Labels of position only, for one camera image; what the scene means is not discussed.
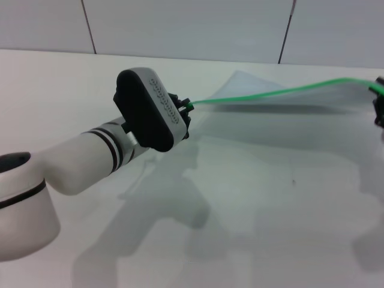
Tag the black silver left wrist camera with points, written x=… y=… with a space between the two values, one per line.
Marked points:
x=141 y=114

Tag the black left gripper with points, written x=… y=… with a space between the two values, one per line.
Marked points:
x=175 y=102

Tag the translucent green zip document bag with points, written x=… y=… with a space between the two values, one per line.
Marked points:
x=270 y=99

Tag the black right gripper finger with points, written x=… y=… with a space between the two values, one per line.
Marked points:
x=379 y=111
x=381 y=81

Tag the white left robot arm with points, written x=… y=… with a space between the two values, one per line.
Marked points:
x=75 y=162

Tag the green zip slider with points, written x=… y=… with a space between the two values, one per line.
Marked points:
x=189 y=105

